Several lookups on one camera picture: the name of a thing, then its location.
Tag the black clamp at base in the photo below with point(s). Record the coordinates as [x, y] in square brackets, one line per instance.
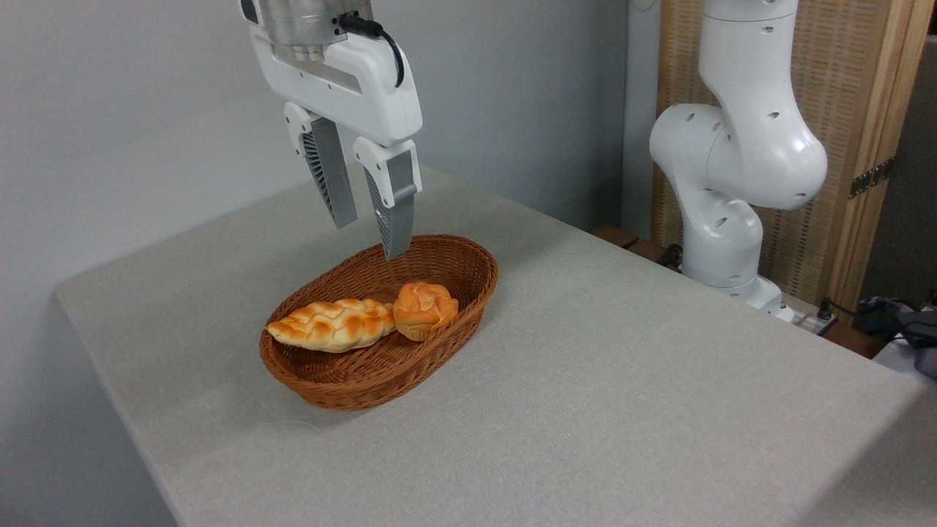
[671, 255]

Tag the dark blue-grey bag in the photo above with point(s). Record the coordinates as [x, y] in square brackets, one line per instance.
[915, 329]

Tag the metal screen hinge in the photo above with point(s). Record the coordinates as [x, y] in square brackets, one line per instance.
[871, 178]

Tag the round orange bread roll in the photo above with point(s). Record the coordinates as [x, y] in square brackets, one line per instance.
[424, 311]

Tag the brown wooden base platform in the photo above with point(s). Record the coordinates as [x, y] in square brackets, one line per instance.
[622, 238]

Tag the white power strip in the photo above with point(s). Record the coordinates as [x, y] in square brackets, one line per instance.
[812, 320]

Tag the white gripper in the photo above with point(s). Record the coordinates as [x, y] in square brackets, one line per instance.
[351, 88]

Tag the brown wicker oval basket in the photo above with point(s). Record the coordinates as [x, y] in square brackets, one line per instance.
[344, 377]

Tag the long braided bread loaf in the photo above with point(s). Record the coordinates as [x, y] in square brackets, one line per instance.
[333, 326]

